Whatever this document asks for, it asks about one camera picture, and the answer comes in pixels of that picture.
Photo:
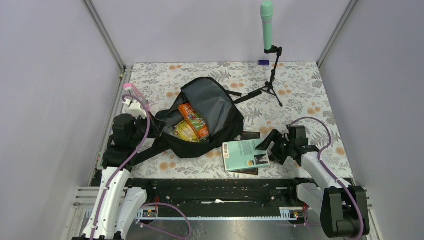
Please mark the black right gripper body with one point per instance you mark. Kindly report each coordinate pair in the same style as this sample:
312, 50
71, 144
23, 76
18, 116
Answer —
282, 149

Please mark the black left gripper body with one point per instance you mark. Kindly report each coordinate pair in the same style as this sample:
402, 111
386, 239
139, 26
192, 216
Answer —
141, 126

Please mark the dark brown book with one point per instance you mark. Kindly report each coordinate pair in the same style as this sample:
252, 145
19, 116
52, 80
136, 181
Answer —
243, 161

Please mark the light teal paperback book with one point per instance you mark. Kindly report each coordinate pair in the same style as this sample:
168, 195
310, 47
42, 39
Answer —
261, 157

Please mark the yellow snack packet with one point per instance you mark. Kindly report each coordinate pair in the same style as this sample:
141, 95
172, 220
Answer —
184, 132

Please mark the black student backpack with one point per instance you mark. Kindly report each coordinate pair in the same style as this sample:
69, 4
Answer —
207, 105

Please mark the orange book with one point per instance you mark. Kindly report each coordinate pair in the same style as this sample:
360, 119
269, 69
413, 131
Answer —
195, 120

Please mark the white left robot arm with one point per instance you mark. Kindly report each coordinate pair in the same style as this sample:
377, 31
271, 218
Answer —
112, 216

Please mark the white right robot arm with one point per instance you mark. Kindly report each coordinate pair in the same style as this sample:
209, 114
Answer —
341, 206

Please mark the floral table mat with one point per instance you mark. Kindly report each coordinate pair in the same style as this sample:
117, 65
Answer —
299, 87

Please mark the black microphone tripod stand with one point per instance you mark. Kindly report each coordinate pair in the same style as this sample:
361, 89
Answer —
269, 85

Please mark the small blue block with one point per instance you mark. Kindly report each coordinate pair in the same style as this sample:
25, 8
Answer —
263, 62

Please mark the mint green microphone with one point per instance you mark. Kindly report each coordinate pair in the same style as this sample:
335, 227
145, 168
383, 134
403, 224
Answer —
266, 14

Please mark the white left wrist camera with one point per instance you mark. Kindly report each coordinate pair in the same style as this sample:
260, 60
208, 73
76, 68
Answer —
135, 109

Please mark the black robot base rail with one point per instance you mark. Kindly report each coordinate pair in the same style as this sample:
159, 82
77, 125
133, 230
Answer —
224, 198

